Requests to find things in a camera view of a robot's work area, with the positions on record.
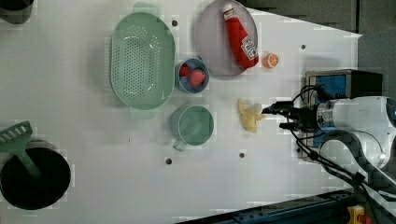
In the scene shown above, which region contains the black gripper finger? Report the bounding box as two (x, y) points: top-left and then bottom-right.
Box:
(262, 101), (293, 116)
(279, 122), (296, 131)

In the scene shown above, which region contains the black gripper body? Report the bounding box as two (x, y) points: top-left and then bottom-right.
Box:
(290, 107), (318, 131)

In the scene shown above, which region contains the peeled yellow banana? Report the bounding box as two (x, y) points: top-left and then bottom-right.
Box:
(237, 99), (265, 133)

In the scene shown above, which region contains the green mug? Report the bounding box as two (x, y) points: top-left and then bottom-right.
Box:
(170, 105), (214, 151)

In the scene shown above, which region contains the orange half slice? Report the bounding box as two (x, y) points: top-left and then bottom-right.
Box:
(262, 53), (279, 69)

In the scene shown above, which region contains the red ketchup bottle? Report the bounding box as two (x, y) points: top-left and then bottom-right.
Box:
(222, 4), (259, 69)

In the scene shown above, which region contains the grey round plate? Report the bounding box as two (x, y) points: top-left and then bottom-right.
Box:
(194, 0), (258, 76)

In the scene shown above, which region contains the large red strawberry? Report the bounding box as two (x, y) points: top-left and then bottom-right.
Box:
(190, 69), (206, 88)

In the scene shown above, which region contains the blue small bowl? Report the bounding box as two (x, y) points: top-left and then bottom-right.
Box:
(175, 59), (209, 93)

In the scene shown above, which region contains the small red strawberry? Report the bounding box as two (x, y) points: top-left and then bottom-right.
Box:
(179, 63), (190, 77)

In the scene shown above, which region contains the yellow red emergency button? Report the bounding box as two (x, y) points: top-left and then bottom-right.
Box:
(347, 205), (373, 224)

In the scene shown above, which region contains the green perforated colander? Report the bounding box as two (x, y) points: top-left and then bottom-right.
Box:
(109, 2), (176, 119)

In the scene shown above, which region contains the green slotted spatula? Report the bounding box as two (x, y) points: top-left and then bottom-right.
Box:
(0, 120), (41, 177)

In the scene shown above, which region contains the black round pot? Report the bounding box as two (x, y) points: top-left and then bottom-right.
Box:
(1, 142), (71, 210)

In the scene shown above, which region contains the dark cup at corner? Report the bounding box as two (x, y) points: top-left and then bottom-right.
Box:
(0, 0), (35, 24)

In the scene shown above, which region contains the blue metal frame rail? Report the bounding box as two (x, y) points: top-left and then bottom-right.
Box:
(178, 190), (357, 224)

